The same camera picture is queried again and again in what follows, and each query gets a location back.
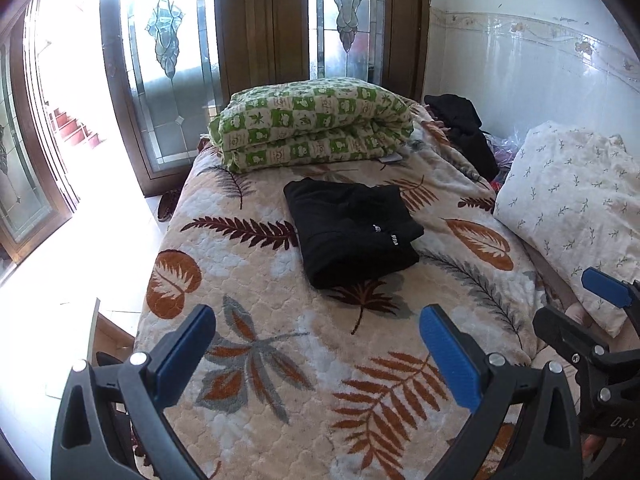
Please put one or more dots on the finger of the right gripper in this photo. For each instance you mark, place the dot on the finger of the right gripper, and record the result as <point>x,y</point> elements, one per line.
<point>573,343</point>
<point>620,294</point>

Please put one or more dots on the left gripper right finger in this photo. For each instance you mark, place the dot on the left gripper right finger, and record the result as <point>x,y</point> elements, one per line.
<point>545,443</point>

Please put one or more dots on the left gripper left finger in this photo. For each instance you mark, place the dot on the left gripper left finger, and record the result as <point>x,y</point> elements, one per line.
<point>103,407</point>

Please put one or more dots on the black pants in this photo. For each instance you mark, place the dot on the black pants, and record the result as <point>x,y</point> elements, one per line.
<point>350,232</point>

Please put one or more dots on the right hand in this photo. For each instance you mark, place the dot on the right hand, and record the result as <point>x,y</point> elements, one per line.
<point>591,446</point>

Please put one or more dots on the white wooden cabinet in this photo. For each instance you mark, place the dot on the white wooden cabinet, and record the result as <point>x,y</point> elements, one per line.
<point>106,337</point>

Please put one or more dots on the white floral pillow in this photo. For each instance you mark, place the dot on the white floral pillow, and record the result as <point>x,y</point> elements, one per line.
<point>573,195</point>

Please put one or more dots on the leaf pattern bed blanket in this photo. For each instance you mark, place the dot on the leaf pattern bed blanket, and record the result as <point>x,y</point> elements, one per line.
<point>303,384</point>

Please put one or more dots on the brown patterned slipper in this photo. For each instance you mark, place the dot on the brown patterned slipper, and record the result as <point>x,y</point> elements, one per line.
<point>167,205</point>

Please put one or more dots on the black clothes pile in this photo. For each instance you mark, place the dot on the black clothes pile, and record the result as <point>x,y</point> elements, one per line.
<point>464,130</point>

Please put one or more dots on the green white folded quilt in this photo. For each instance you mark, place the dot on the green white folded quilt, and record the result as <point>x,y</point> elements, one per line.
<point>306,122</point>

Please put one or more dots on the stained glass wooden door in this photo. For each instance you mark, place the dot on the stained glass wooden door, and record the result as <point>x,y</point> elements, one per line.
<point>172,65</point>

